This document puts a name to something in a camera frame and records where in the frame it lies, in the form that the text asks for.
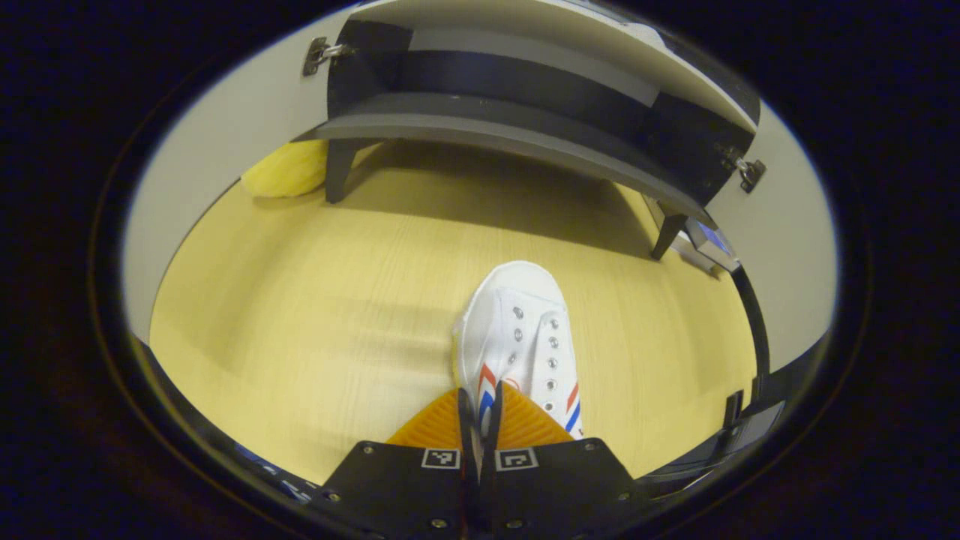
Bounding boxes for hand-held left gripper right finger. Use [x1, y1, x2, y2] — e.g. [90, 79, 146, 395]
[480, 381, 655, 540]

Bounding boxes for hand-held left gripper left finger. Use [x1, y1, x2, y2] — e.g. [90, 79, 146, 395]
[311, 386, 482, 540]

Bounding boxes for white canvas shoe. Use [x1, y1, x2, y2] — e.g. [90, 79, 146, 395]
[452, 260, 586, 441]

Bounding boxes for grey cabinet door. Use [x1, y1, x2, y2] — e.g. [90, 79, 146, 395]
[703, 101, 838, 380]
[124, 6, 362, 347]

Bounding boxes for grey shoe cabinet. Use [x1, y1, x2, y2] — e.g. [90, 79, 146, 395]
[313, 0, 763, 261]

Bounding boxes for metal door hinge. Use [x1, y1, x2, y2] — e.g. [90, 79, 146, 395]
[720, 145, 767, 194]
[302, 36, 355, 77]

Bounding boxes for yellow plush toy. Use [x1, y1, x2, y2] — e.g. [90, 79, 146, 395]
[240, 139, 332, 200]

